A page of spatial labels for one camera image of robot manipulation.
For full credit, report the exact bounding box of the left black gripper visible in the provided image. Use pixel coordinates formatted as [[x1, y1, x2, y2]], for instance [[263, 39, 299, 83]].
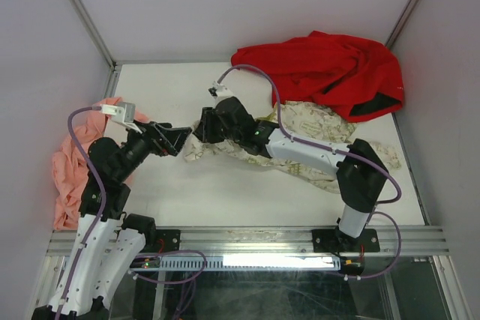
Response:
[[115, 119, 191, 181]]

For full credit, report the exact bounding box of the cream green patterned jacket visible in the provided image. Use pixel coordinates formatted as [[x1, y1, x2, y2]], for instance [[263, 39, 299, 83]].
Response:
[[182, 99, 403, 196]]

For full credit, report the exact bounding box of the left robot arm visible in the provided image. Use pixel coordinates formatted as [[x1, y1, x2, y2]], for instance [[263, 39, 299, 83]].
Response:
[[32, 121, 192, 319]]

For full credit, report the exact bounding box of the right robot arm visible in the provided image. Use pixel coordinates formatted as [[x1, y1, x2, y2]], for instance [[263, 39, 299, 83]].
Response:
[[193, 97, 389, 250]]

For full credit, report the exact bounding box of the pink garment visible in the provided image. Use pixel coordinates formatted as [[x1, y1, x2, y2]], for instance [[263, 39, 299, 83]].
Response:
[[51, 96, 153, 232]]

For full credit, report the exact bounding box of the red garment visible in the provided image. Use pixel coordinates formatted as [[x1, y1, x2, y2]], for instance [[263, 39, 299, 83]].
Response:
[[231, 31, 404, 122]]

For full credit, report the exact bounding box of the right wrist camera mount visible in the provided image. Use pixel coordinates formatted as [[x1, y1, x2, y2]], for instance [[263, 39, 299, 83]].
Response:
[[208, 82, 235, 103]]

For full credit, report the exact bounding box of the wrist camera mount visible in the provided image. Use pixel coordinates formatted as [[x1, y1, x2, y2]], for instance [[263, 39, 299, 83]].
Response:
[[99, 102, 143, 133], [208, 82, 235, 103]]

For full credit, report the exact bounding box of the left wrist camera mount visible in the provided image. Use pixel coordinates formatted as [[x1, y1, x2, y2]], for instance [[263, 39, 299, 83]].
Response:
[[99, 102, 143, 133]]

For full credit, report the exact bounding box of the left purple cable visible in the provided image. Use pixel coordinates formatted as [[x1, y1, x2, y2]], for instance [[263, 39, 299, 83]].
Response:
[[55, 105, 207, 320]]

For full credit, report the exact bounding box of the purple cable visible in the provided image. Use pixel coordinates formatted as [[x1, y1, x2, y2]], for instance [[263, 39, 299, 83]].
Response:
[[55, 105, 207, 320], [217, 64, 403, 282]]

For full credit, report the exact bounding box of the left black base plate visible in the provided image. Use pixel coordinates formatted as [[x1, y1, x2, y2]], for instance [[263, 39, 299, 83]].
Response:
[[149, 228, 181, 253]]

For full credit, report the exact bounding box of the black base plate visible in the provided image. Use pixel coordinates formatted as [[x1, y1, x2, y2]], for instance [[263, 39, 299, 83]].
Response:
[[311, 228, 380, 253], [149, 228, 181, 253]]

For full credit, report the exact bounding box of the white slotted cable duct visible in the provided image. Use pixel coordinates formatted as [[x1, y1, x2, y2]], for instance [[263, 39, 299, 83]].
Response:
[[130, 253, 341, 271]]

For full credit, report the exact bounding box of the left aluminium corner post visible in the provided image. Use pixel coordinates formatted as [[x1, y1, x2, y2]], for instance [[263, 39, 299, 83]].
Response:
[[68, 0, 116, 69]]

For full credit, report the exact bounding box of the aluminium corner post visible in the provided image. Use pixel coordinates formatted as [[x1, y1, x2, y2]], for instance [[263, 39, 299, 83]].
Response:
[[385, 0, 421, 49], [68, 0, 116, 69]]

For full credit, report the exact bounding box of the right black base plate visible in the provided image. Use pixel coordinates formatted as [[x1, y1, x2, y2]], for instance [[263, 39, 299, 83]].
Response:
[[311, 228, 380, 253]]

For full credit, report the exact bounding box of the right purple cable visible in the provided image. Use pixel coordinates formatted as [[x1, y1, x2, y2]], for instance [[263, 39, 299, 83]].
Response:
[[217, 64, 403, 282]]

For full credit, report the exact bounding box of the right aluminium corner post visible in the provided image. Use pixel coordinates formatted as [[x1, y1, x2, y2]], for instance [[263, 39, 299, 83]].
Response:
[[385, 0, 421, 49]]

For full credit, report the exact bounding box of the aluminium front rail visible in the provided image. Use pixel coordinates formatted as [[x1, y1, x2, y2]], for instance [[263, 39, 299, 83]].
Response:
[[47, 225, 450, 257]]

